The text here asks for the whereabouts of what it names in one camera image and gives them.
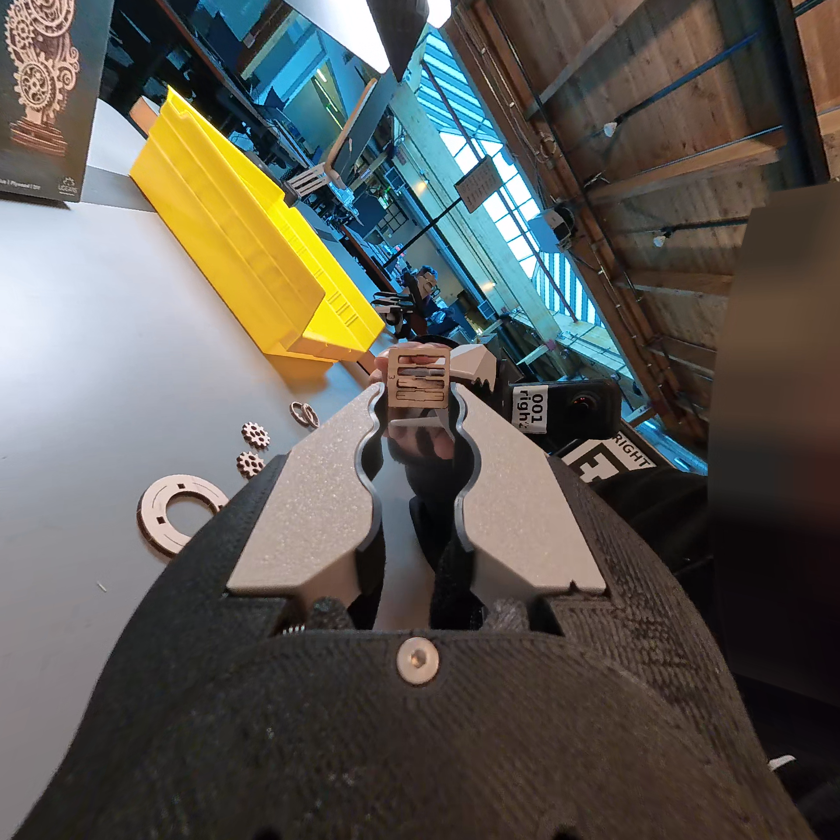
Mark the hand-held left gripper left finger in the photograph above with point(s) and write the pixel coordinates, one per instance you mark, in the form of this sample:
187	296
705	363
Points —
302	525

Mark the small wooden pin frame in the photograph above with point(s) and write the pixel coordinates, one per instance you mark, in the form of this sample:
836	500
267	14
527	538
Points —
420	380

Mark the monitor on pale curved stand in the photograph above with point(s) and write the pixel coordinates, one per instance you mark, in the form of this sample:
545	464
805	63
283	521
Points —
354	131

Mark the person's right hand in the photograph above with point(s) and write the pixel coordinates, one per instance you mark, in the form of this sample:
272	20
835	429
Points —
420	459

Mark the ceiling-mounted white device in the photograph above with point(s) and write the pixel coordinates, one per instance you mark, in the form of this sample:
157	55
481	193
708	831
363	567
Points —
559	226

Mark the hanging white sign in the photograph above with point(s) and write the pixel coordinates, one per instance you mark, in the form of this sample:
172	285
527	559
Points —
479	187

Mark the black puzzle box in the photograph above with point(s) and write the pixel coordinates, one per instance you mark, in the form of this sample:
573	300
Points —
52	98

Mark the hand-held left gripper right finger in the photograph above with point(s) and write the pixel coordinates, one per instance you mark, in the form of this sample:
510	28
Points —
531	525

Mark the grey desk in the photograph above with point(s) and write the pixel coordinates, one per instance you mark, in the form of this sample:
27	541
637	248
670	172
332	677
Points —
98	328

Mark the person's right forearm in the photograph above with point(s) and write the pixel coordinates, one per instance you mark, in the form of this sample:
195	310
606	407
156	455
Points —
433	531

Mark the small wooden gear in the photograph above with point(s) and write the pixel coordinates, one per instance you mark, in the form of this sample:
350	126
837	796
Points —
255	436
250	464

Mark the overhead studio light panel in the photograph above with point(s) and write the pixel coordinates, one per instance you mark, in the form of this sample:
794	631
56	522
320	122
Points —
400	33

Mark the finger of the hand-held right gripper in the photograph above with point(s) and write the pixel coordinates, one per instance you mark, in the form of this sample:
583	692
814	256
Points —
420	420
472	363

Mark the black framed marker board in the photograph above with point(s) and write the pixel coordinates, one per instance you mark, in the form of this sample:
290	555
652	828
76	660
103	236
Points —
630	456

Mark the yellow plastic bin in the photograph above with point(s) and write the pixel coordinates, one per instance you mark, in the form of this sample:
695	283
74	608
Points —
216	197

